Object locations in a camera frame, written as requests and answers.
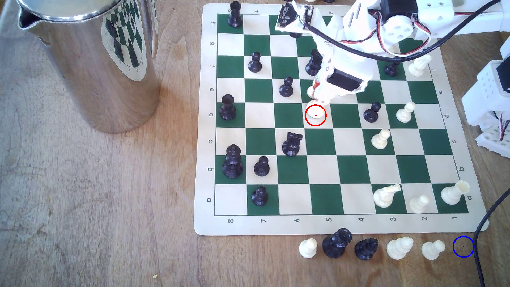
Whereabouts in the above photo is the black chess king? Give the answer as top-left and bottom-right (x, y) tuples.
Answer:
(222, 144), (244, 178)

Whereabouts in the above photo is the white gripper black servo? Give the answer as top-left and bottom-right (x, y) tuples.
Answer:
(306, 17), (380, 105)

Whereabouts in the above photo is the white chess pawn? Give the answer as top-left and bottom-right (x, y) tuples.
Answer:
(371, 128), (391, 150)
(409, 195), (430, 214)
(422, 240), (446, 261)
(396, 102), (416, 123)
(299, 238), (318, 259)

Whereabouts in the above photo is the white chess knight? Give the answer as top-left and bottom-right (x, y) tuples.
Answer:
(373, 184), (402, 208)

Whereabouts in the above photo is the black chess queen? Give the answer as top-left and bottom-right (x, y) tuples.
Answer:
(322, 228), (353, 259)

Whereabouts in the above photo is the black chess rook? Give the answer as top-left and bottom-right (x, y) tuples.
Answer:
(228, 1), (244, 28)
(219, 94), (237, 120)

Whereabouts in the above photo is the white chess bishop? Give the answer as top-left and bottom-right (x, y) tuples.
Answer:
(386, 236), (414, 260)
(408, 54), (432, 77)

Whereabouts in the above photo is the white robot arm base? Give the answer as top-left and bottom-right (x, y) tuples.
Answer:
(462, 60), (510, 128)

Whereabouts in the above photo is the red black white servo wire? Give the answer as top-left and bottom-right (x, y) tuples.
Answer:
(368, 10), (433, 58)

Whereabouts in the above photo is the camera circuit board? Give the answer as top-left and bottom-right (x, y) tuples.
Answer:
(275, 1), (316, 32)

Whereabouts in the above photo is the black chess bishop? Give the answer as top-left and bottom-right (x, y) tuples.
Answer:
(305, 49), (323, 76)

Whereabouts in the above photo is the white chess rook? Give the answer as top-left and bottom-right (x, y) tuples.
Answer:
(441, 180), (471, 206)

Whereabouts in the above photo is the black chess knight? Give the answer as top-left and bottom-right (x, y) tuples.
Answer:
(354, 238), (379, 261)
(282, 132), (303, 157)

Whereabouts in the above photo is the green and cream chess mat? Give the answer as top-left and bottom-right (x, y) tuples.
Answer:
(194, 2), (488, 237)

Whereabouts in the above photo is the white chess queen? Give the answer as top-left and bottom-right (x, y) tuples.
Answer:
(306, 102), (326, 125)

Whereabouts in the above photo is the shiny steel pitcher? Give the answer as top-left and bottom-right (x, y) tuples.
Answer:
(16, 0), (162, 134)

